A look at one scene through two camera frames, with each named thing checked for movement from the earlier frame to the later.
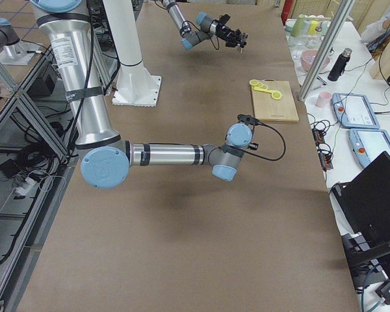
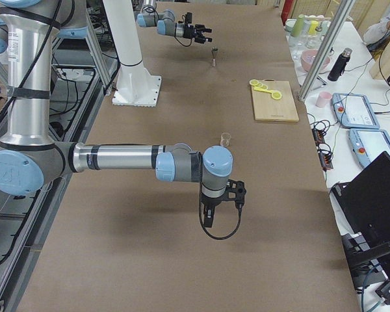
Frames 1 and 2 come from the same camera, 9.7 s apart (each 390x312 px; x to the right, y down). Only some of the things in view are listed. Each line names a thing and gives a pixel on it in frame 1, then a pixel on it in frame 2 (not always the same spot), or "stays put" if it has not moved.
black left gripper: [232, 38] to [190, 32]
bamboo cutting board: [268, 109] stays put
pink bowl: [307, 57] stays put
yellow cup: [313, 25] stays put
